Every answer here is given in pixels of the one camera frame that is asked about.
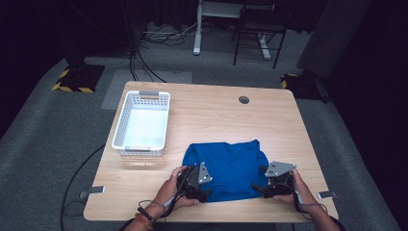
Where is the grey upright panel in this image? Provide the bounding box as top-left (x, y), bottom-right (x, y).
top-left (296, 0), bottom-right (374, 80)

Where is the long black floor cable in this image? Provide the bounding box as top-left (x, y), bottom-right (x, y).
top-left (60, 143), bottom-right (106, 231)

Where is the black beaded bracelet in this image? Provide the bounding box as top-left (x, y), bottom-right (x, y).
top-left (137, 206), bottom-right (158, 227)

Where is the grey tape strip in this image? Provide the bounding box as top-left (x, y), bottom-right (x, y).
top-left (79, 185), bottom-right (106, 200)

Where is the bundle of floor cables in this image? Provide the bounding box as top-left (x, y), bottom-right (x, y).
top-left (139, 20), bottom-right (200, 47)

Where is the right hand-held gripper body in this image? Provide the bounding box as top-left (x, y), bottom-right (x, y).
top-left (261, 161), bottom-right (297, 199)

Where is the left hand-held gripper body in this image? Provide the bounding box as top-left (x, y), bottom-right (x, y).
top-left (176, 162), bottom-right (214, 204)

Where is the orange bracelet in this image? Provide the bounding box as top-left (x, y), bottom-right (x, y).
top-left (134, 212), bottom-right (156, 231)

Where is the person's right hand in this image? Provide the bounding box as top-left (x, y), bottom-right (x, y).
top-left (272, 168), bottom-right (317, 214)

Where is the white plastic basket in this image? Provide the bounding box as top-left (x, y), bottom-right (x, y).
top-left (111, 90), bottom-right (171, 157)

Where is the blue shirt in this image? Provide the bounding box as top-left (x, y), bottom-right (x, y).
top-left (182, 139), bottom-right (269, 203)

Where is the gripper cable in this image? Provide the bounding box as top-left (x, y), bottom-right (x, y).
top-left (290, 189), bottom-right (330, 222)
top-left (138, 172), bottom-right (191, 225)

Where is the person's left hand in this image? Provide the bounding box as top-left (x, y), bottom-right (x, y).
top-left (153, 166), bottom-right (201, 214)

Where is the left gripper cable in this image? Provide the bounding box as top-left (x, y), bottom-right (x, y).
top-left (138, 172), bottom-right (191, 225)

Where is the white desk frame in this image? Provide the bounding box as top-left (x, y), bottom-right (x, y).
top-left (191, 0), bottom-right (277, 61)

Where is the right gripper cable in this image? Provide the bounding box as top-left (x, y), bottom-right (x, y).
top-left (290, 189), bottom-right (330, 222)

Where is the black yellow striped stand base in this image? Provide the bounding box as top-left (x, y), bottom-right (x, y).
top-left (51, 64), bottom-right (106, 94)
top-left (281, 72), bottom-right (330, 102)

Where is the black chair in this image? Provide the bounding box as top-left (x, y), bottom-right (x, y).
top-left (232, 3), bottom-right (288, 69)

